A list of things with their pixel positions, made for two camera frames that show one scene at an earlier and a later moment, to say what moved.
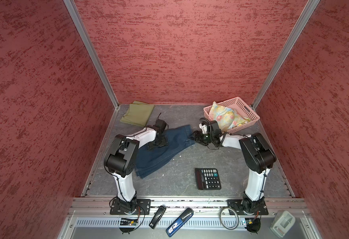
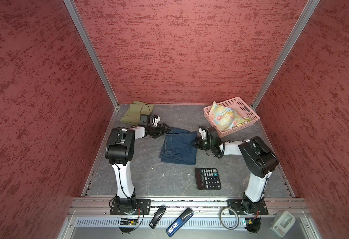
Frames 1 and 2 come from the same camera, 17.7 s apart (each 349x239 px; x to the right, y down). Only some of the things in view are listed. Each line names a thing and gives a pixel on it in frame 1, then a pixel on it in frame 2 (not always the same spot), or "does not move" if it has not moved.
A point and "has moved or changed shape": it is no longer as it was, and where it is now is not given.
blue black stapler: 177,225 does not move
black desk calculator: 207,179 does not move
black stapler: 157,217 does not move
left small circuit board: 127,221 does not move
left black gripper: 164,142 → 160,132
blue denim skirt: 148,160 has moved or changed shape
